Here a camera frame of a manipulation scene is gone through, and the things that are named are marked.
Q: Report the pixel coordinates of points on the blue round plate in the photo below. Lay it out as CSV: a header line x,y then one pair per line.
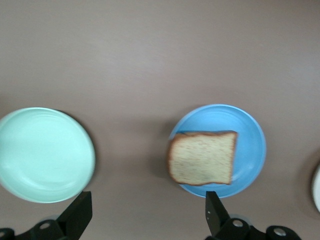
x,y
250,140

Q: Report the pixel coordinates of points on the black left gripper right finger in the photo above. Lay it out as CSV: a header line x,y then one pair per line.
x,y
216,217

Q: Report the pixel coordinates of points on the beige round plate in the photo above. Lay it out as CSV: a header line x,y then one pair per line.
x,y
317,190

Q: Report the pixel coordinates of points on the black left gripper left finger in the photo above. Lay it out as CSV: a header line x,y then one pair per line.
x,y
77,215

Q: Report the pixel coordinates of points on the brown toast bread slice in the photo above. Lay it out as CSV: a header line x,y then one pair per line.
x,y
202,157

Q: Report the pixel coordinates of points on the light green round plate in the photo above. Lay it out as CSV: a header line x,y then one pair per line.
x,y
45,155

